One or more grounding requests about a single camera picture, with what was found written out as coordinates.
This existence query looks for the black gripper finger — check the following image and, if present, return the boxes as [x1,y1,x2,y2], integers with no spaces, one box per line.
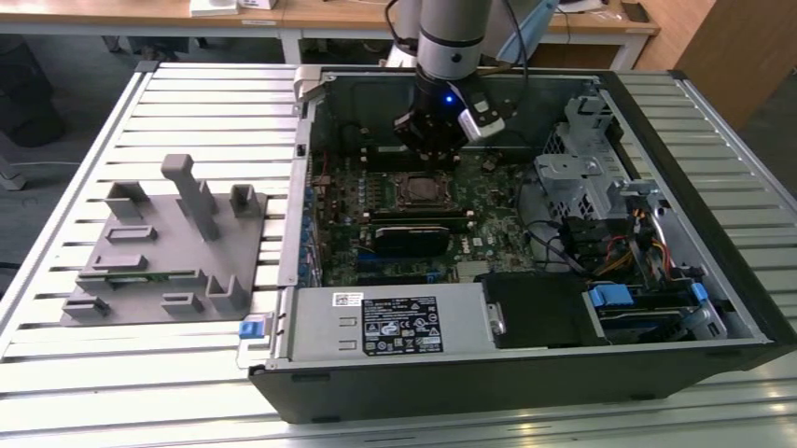
[435,124,467,173]
[393,111,437,173]

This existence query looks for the silver-topped CPU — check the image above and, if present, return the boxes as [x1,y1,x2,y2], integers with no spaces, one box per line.
[402,176,449,203]

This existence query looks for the metal socket cover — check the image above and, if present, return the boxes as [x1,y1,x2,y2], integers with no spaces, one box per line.
[393,171,457,209]

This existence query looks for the black RAM slot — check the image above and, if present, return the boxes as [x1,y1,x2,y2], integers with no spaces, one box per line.
[365,147,413,162]
[371,216,470,227]
[365,159,417,173]
[370,208,467,219]

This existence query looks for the black rear fan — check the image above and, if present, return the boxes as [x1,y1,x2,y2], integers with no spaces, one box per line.
[335,121,366,158]

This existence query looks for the green motherboard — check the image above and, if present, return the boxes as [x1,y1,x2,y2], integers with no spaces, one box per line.
[304,153,543,287]

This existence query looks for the small black graphics card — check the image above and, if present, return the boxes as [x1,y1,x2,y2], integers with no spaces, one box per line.
[371,225,451,257]

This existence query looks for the metal drive cage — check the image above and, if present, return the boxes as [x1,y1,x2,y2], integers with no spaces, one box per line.
[533,83,630,220]

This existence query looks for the wooden office desk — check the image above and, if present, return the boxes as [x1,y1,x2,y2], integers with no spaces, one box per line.
[279,0,661,71]
[0,0,294,39]

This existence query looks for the grey parts rack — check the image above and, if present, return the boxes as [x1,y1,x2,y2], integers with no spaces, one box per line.
[59,153,270,327]

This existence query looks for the blue disk carrier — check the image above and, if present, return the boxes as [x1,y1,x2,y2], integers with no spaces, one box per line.
[583,280,710,312]

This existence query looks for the grey power supply unit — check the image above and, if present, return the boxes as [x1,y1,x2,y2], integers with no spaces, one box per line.
[288,283,499,363]

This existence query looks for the blue case latch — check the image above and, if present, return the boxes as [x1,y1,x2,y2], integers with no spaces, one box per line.
[239,315,268,340]

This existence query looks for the wooden cabinet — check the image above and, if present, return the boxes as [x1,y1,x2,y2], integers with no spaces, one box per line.
[634,0,797,132]

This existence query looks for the green RAM stick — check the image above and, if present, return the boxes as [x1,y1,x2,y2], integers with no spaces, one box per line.
[104,272,200,285]

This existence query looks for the black open PC case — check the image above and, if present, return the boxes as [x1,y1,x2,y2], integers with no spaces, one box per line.
[247,64,797,425]

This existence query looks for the black round bin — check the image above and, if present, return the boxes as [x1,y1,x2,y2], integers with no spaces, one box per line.
[0,36,67,148]

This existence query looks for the grey desk foot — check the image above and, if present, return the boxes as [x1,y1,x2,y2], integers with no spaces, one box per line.
[0,156,29,191]

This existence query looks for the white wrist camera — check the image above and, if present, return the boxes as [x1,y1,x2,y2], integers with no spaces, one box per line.
[457,88,507,141]

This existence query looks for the grey drive bracket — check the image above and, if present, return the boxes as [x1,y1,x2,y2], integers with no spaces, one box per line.
[606,179,669,220]

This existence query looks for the coloured power wire bundle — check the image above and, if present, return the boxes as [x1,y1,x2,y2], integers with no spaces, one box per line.
[601,209,677,281]

